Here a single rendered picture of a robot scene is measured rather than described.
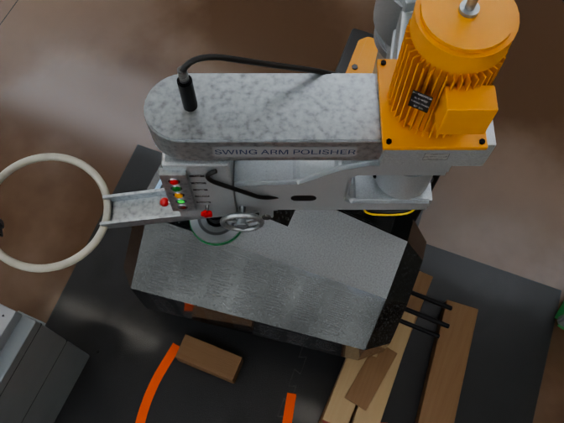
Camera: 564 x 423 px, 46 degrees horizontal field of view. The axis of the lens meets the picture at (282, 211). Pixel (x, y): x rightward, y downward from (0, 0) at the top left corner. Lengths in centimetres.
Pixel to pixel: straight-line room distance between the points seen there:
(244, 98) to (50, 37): 262
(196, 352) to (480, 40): 219
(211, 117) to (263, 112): 14
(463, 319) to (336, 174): 158
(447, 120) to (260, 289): 129
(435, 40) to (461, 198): 229
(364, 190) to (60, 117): 225
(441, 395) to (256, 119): 190
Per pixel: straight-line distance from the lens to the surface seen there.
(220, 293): 273
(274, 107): 185
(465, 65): 154
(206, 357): 326
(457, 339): 339
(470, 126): 167
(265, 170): 210
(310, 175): 205
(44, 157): 278
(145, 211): 259
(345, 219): 266
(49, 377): 314
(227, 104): 186
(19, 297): 369
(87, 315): 354
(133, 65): 412
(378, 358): 317
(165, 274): 278
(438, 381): 333
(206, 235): 260
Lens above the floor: 333
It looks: 68 degrees down
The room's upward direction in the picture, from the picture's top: 1 degrees clockwise
